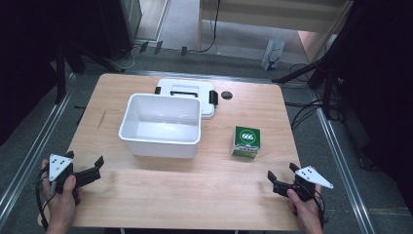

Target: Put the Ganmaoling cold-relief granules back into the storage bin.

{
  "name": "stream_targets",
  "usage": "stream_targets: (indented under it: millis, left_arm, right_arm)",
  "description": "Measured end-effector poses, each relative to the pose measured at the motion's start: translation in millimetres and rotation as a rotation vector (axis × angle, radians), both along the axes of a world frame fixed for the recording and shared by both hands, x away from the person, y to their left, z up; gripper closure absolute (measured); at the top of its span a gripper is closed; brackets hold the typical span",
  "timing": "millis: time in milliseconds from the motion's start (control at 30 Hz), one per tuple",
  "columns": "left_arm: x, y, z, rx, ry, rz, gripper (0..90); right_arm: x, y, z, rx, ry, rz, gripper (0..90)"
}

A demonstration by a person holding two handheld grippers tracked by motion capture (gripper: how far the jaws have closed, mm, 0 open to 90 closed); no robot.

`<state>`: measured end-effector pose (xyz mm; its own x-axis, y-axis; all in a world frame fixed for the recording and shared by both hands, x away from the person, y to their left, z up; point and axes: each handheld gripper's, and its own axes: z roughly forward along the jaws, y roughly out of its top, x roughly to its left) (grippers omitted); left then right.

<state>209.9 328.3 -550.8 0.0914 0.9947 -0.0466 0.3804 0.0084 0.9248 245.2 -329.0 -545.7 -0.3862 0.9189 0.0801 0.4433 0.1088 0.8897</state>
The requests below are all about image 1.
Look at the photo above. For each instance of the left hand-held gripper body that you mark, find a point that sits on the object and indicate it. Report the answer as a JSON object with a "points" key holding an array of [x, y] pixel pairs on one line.
{"points": [[59, 165]]}

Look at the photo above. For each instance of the white plastic storage box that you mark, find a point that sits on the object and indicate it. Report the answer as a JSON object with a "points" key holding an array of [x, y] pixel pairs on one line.
{"points": [[162, 123]]}

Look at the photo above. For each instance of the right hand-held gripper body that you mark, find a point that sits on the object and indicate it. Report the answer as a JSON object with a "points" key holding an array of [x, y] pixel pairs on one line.
{"points": [[312, 177]]}

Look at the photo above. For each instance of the black tripod stand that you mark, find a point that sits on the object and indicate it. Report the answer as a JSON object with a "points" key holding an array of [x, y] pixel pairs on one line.
{"points": [[328, 68]]}

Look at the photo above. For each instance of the metal floor rail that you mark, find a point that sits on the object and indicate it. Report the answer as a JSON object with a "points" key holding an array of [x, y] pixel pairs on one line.
{"points": [[201, 76], [344, 162], [32, 152]]}

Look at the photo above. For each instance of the person's right hand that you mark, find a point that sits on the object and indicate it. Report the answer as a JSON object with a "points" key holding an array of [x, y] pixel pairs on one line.
{"points": [[305, 213]]}

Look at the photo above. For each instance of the white lid with black latches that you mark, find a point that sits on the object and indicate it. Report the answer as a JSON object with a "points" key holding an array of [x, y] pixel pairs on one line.
{"points": [[188, 85]]}

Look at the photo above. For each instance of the person's left hand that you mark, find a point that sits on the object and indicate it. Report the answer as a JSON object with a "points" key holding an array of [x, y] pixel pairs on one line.
{"points": [[61, 204]]}

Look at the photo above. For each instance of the light wooden cabinet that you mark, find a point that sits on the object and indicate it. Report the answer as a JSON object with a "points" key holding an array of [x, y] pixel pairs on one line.
{"points": [[276, 16]]}

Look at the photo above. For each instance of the dark cabinet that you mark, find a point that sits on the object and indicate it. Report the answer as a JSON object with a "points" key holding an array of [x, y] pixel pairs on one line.
{"points": [[120, 26]]}

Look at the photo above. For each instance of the white paper bag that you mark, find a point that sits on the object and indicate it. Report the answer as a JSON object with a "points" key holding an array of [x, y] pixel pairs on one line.
{"points": [[272, 55]]}

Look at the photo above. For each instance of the green and white carton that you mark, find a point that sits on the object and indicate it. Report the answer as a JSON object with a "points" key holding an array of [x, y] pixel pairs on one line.
{"points": [[246, 143]]}

